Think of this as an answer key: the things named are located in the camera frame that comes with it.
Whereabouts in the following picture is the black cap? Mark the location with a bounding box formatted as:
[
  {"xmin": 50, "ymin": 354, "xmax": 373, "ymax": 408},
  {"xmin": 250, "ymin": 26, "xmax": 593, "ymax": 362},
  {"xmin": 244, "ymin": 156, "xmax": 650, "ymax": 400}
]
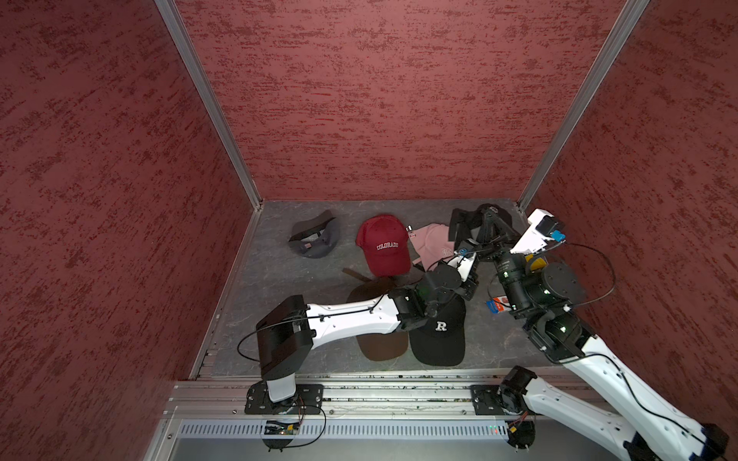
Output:
[{"xmin": 449, "ymin": 204, "xmax": 519, "ymax": 250}]

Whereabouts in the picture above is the black baseball cap letter R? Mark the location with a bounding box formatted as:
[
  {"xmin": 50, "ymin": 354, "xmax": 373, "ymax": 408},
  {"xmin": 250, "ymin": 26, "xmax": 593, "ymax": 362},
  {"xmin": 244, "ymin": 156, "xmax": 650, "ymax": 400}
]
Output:
[{"xmin": 409, "ymin": 297, "xmax": 466, "ymax": 367}]

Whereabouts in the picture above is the pink baseball cap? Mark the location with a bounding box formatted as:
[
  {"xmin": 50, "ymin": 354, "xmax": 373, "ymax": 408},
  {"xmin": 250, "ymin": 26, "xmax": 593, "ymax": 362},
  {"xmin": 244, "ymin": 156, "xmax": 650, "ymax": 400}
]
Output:
[{"xmin": 407, "ymin": 224, "xmax": 455, "ymax": 272}]

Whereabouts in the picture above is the dark red baseball cap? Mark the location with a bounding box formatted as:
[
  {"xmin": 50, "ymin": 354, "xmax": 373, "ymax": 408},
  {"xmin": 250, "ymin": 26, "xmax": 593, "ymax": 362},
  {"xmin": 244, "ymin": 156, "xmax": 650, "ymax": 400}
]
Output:
[{"xmin": 356, "ymin": 214, "xmax": 411, "ymax": 278}]

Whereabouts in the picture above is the brown baseball cap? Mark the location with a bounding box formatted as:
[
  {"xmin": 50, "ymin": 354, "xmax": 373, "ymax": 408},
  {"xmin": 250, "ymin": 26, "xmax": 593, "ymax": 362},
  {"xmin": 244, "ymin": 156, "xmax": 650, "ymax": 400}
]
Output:
[{"xmin": 342, "ymin": 268, "xmax": 409, "ymax": 362}]

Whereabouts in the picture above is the grey baseball cap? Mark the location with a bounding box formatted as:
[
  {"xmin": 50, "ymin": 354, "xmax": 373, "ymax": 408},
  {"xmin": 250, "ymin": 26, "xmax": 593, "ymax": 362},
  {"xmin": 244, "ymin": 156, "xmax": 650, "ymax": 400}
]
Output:
[{"xmin": 288, "ymin": 209, "xmax": 341, "ymax": 259}]

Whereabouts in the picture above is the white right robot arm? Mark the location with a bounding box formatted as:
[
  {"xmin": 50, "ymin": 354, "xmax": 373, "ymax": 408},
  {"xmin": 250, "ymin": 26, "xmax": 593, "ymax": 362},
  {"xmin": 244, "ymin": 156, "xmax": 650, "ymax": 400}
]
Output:
[{"xmin": 482, "ymin": 235, "xmax": 730, "ymax": 460}]

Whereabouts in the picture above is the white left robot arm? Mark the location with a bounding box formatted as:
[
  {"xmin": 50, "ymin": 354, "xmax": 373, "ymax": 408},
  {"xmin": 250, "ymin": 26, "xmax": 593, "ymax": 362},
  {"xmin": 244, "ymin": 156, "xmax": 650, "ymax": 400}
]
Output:
[{"xmin": 253, "ymin": 257, "xmax": 478, "ymax": 403}]

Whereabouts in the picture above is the toothpaste tube box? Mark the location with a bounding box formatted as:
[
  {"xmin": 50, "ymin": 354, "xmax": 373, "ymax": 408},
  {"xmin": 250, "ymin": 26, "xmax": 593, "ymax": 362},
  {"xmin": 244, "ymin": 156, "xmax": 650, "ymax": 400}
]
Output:
[{"xmin": 485, "ymin": 296, "xmax": 512, "ymax": 314}]

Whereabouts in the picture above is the yellow plastic cup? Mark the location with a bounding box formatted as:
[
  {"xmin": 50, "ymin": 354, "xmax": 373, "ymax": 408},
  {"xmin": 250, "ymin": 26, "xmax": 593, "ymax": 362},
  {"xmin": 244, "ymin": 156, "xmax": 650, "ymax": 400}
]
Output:
[{"xmin": 526, "ymin": 255, "xmax": 548, "ymax": 273}]

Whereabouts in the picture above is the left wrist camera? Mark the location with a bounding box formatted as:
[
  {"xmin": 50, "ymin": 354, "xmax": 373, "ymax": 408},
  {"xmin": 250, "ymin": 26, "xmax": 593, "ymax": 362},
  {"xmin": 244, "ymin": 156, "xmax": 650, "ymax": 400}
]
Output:
[{"xmin": 448, "ymin": 247, "xmax": 476, "ymax": 282}]

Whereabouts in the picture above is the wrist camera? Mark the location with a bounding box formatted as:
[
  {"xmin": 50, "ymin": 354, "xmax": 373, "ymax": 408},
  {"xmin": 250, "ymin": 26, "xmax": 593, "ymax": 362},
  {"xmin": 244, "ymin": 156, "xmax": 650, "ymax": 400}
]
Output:
[
  {"xmin": 509, "ymin": 209, "xmax": 566, "ymax": 255},
  {"xmin": 448, "ymin": 247, "xmax": 476, "ymax": 282}
]

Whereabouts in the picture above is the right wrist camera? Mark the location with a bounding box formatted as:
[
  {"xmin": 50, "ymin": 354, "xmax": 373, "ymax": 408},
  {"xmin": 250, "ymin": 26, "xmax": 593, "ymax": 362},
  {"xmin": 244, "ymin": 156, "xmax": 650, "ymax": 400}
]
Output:
[{"xmin": 509, "ymin": 209, "xmax": 566, "ymax": 255}]

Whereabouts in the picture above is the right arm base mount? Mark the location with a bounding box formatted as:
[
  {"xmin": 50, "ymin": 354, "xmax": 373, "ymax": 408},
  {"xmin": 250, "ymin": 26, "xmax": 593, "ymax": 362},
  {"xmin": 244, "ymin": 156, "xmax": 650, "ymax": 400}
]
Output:
[{"xmin": 470, "ymin": 384, "xmax": 527, "ymax": 416}]

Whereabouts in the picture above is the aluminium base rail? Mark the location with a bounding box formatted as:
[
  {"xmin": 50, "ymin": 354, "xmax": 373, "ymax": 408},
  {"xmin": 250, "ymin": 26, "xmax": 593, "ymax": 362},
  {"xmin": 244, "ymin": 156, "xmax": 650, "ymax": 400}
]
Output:
[{"xmin": 143, "ymin": 368, "xmax": 635, "ymax": 461}]

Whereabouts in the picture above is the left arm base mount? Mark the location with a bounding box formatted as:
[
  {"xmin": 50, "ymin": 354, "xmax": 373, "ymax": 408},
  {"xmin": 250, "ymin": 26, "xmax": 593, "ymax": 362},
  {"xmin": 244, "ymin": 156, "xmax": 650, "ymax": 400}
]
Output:
[{"xmin": 243, "ymin": 381, "xmax": 325, "ymax": 416}]

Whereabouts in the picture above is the right rear aluminium corner post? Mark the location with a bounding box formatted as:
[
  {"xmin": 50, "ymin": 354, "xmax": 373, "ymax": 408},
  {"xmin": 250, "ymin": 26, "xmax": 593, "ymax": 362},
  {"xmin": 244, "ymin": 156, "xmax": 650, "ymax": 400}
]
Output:
[{"xmin": 517, "ymin": 0, "xmax": 650, "ymax": 211}]

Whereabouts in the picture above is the aluminium corner post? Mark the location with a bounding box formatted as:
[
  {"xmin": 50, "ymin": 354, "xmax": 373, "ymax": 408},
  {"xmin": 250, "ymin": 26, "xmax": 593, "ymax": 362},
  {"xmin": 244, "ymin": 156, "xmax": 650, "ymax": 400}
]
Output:
[
  {"xmin": 517, "ymin": 0, "xmax": 650, "ymax": 211},
  {"xmin": 154, "ymin": 0, "xmax": 264, "ymax": 209}
]

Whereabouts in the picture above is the left rear aluminium corner post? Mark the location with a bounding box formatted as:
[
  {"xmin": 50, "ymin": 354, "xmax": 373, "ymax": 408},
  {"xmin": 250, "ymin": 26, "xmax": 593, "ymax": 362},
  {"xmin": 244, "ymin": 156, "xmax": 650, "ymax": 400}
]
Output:
[{"xmin": 154, "ymin": 0, "xmax": 264, "ymax": 209}]

